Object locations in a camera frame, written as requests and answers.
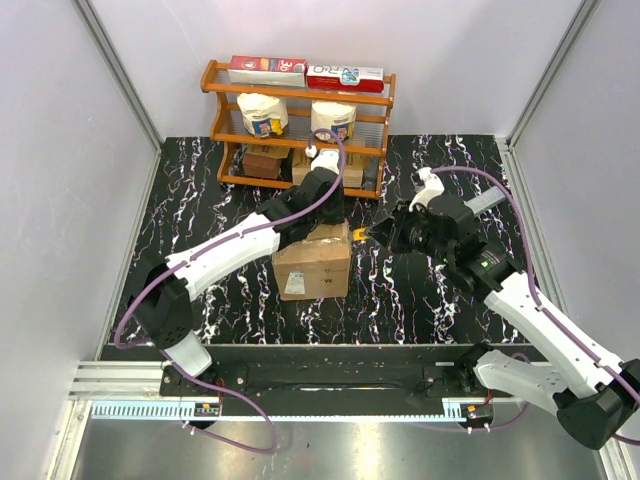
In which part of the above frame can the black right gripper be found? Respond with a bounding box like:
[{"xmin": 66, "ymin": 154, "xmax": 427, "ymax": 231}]
[{"xmin": 366, "ymin": 199, "xmax": 453, "ymax": 264}]

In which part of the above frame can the yellow utility knife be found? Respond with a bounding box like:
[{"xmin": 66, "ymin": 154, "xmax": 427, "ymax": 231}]
[{"xmin": 352, "ymin": 227, "xmax": 368, "ymax": 242}]

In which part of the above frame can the brown cardboard express box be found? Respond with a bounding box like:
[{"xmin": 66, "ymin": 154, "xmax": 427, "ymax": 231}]
[{"xmin": 272, "ymin": 221, "xmax": 352, "ymax": 301}]

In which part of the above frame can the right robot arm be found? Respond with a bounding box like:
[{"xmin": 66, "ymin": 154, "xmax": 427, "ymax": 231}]
[{"xmin": 367, "ymin": 193, "xmax": 639, "ymax": 450}]

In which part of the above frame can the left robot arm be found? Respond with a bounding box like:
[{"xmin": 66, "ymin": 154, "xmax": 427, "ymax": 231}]
[{"xmin": 124, "ymin": 165, "xmax": 344, "ymax": 396}]

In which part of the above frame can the grey toothpaste box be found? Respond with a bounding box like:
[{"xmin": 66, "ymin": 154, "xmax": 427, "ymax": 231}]
[{"xmin": 465, "ymin": 186, "xmax": 506, "ymax": 217}]

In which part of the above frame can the red white toothpaste box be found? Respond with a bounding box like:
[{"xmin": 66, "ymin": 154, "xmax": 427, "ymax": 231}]
[{"xmin": 306, "ymin": 65, "xmax": 385, "ymax": 93}]

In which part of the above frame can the red silver toothpaste box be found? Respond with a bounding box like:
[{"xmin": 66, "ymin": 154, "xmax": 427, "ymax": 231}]
[{"xmin": 227, "ymin": 55, "xmax": 308, "ymax": 88}]

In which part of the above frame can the right beige sponge pack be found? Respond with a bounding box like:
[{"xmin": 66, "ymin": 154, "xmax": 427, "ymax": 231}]
[{"xmin": 343, "ymin": 153, "xmax": 366, "ymax": 189}]

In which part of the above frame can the beige sponge pack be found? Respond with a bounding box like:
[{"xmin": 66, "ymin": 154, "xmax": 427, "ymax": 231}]
[
  {"xmin": 343, "ymin": 153, "xmax": 366, "ymax": 189},
  {"xmin": 291, "ymin": 149, "xmax": 312, "ymax": 185}
]

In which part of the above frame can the middle beige sponge pack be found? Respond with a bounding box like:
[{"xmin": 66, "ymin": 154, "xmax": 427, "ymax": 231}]
[{"xmin": 291, "ymin": 149, "xmax": 312, "ymax": 185}]

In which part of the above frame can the brown scouring pad pack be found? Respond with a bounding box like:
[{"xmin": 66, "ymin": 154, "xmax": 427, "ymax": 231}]
[{"xmin": 242, "ymin": 144, "xmax": 290, "ymax": 180}]

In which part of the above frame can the right toilet paper roll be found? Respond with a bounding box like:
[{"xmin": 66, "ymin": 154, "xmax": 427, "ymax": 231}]
[{"xmin": 311, "ymin": 100, "xmax": 357, "ymax": 143}]

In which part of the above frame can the toilet paper roll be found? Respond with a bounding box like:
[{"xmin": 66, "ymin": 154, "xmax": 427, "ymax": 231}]
[
  {"xmin": 311, "ymin": 100, "xmax": 357, "ymax": 143},
  {"xmin": 237, "ymin": 93, "xmax": 289, "ymax": 138}
]

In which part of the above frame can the orange wooden shelf rack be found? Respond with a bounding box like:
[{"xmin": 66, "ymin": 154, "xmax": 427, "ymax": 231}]
[{"xmin": 200, "ymin": 60, "xmax": 396, "ymax": 200}]

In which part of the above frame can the left toilet paper roll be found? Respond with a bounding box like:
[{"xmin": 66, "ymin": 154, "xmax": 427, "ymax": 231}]
[{"xmin": 237, "ymin": 93, "xmax": 289, "ymax": 138}]

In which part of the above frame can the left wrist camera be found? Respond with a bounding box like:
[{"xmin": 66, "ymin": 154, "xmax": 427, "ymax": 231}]
[{"xmin": 305, "ymin": 145, "xmax": 341, "ymax": 175}]

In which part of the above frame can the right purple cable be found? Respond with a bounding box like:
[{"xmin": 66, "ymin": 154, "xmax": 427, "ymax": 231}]
[{"xmin": 414, "ymin": 166, "xmax": 640, "ymax": 446}]

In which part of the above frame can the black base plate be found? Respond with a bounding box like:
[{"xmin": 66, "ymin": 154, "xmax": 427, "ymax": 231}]
[{"xmin": 158, "ymin": 342, "xmax": 515, "ymax": 419}]

